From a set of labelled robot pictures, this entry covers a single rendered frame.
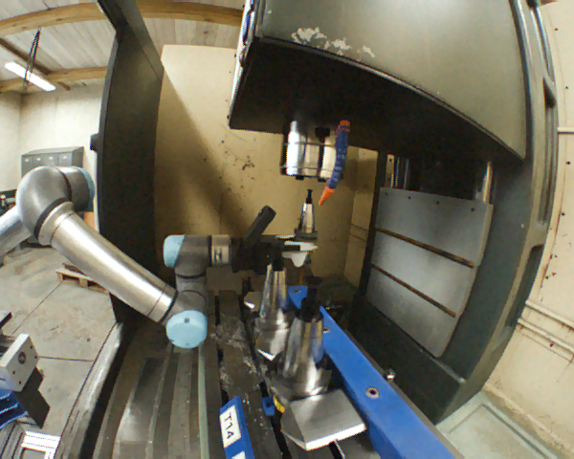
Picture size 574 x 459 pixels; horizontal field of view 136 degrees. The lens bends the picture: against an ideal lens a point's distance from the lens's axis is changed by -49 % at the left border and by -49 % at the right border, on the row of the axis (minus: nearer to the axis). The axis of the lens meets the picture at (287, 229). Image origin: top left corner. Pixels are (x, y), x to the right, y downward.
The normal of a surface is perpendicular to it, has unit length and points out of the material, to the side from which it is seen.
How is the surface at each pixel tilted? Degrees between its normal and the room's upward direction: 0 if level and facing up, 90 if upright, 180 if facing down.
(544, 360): 90
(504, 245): 90
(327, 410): 0
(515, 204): 90
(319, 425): 0
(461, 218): 90
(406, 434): 0
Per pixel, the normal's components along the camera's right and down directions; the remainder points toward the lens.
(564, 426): -0.95, -0.01
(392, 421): 0.08, -0.97
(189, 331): 0.31, 0.23
